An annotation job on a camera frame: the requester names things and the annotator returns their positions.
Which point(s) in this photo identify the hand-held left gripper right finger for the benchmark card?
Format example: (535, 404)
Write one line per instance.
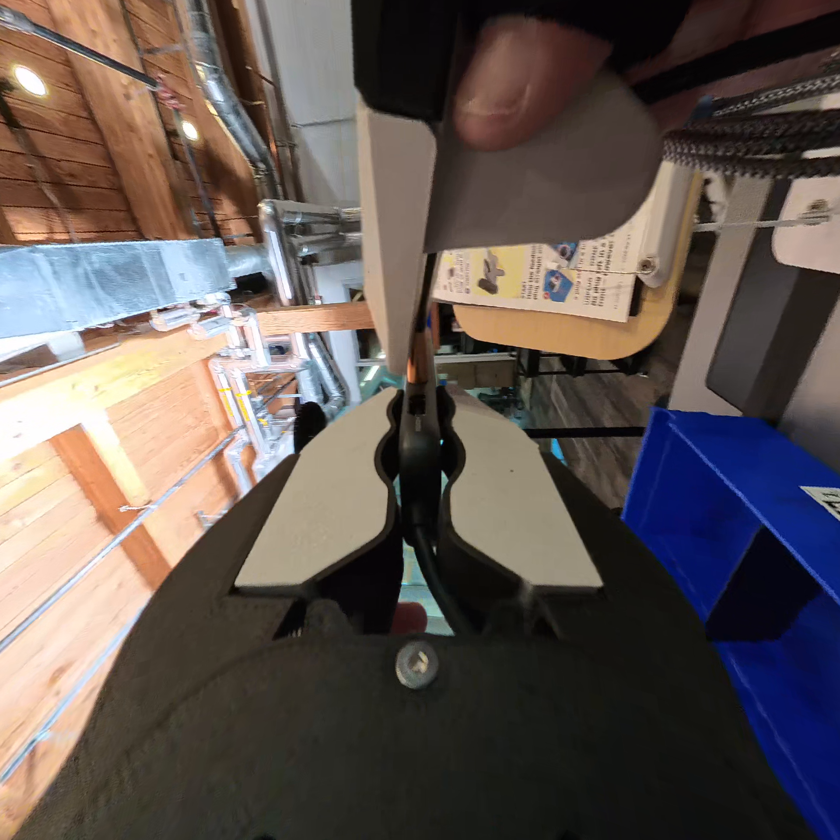
(518, 518)

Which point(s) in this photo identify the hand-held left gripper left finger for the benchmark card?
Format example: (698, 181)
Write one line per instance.
(315, 518)

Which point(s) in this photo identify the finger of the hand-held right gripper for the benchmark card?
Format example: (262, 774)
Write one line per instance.
(394, 229)

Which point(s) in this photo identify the blue plastic bin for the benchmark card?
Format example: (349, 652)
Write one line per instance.
(689, 499)

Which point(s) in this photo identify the person's right hand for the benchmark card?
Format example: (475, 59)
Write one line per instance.
(525, 85)

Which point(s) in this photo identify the silver conduit pipes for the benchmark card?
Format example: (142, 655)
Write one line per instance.
(308, 223)

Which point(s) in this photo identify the black pole stand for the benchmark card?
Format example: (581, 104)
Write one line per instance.
(310, 426)

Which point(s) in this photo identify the instruction sheet on stand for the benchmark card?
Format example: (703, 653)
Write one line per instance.
(558, 338)

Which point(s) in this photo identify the wooden post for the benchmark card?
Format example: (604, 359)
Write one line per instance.
(315, 318)

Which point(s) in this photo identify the silver round duct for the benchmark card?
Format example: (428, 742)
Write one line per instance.
(325, 374)

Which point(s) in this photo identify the flexible silver duct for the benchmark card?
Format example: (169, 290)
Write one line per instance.
(229, 98)

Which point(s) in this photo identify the rectangular metal duct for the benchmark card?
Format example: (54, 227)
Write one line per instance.
(98, 282)

